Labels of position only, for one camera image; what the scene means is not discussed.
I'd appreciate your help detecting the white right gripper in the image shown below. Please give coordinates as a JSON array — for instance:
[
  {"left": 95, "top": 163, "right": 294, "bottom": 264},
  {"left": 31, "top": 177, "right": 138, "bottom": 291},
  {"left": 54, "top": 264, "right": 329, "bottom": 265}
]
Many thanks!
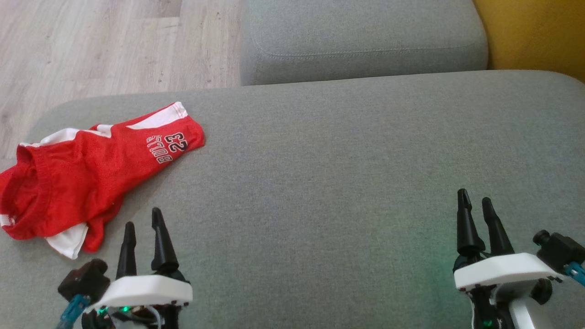
[{"left": 452, "top": 188, "right": 565, "bottom": 329}]

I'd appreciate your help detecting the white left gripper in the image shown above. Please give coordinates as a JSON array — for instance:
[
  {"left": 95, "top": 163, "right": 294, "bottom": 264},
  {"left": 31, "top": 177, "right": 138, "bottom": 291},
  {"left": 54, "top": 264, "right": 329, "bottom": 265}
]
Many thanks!
[{"left": 85, "top": 207, "right": 193, "bottom": 329}]

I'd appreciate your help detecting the red white basketball jersey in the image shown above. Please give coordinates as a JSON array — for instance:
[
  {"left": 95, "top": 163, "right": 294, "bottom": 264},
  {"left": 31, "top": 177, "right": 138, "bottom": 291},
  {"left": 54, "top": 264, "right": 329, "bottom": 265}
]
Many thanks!
[{"left": 0, "top": 101, "right": 205, "bottom": 260}]

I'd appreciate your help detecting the grey fabric sofa seat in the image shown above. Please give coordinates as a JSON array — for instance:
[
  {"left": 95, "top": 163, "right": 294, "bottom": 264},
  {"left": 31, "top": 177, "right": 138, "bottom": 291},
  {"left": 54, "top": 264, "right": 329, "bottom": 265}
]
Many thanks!
[{"left": 0, "top": 69, "right": 585, "bottom": 329}]

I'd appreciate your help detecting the grey fabric sofa cushion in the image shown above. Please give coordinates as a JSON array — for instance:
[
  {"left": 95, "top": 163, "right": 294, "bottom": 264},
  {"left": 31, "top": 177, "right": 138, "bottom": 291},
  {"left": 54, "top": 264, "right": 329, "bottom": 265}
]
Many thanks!
[{"left": 240, "top": 0, "right": 489, "bottom": 86}]

